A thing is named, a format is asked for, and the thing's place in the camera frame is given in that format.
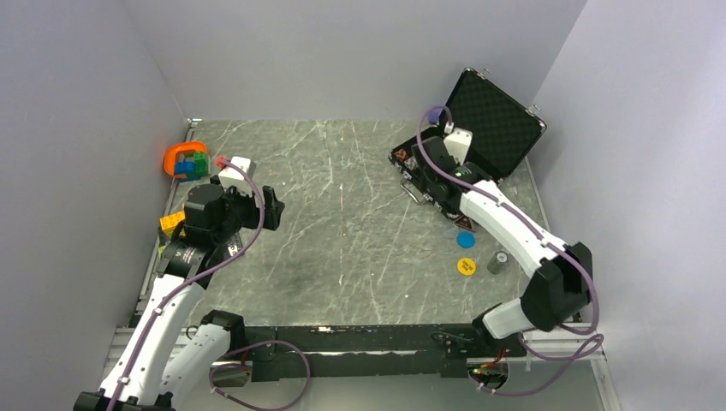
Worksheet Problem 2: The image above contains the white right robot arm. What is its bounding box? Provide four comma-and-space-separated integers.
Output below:
411, 136, 599, 356

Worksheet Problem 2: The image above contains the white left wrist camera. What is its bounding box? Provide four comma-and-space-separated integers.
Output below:
217, 156, 257, 191

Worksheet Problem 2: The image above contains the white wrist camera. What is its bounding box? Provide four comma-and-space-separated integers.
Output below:
443, 128, 473, 164
217, 156, 257, 191

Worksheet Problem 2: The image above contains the perforated metal plate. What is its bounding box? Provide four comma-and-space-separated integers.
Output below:
222, 232, 243, 261

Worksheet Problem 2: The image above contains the blue round button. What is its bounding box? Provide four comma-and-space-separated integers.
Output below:
455, 231, 476, 249

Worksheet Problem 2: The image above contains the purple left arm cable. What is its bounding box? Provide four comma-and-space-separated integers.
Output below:
107, 158, 312, 411

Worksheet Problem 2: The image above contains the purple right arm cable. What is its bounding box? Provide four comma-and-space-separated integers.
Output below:
415, 105, 606, 397

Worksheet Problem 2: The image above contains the green toy block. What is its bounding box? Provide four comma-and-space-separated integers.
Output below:
192, 151, 209, 176

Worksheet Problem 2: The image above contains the orange plastic bowl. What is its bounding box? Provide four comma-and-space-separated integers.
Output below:
163, 141, 209, 181

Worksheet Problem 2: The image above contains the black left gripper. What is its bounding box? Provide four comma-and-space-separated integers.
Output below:
211, 176, 283, 244

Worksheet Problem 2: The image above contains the yellow toy block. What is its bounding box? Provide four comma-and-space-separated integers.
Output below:
159, 211, 185, 235

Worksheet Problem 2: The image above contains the blue toy block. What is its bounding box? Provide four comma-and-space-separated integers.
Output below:
173, 161, 196, 178

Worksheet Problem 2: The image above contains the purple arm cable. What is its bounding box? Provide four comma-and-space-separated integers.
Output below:
107, 158, 312, 411
415, 105, 606, 397

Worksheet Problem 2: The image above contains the black poker chip case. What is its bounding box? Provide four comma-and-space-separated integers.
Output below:
388, 68, 546, 220

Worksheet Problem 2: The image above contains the blue orange ten chip stack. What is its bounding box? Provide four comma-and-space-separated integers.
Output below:
403, 158, 418, 170

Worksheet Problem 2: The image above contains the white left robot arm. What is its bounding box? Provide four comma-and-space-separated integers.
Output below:
74, 182, 285, 410

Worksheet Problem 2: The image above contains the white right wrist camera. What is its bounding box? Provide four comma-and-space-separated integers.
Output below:
443, 128, 473, 164

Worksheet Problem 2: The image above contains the purple object behind case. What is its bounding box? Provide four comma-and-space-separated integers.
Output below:
426, 110, 442, 125

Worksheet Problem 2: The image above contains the aluminium frame rail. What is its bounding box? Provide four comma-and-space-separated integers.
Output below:
104, 324, 594, 375

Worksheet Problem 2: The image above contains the triangular red warning card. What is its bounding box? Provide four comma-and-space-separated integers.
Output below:
454, 216, 475, 232

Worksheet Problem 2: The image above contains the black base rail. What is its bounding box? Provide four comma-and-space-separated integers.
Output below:
195, 310, 528, 382

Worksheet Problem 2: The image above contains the yellow dealer button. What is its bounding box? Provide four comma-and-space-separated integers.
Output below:
457, 258, 477, 277

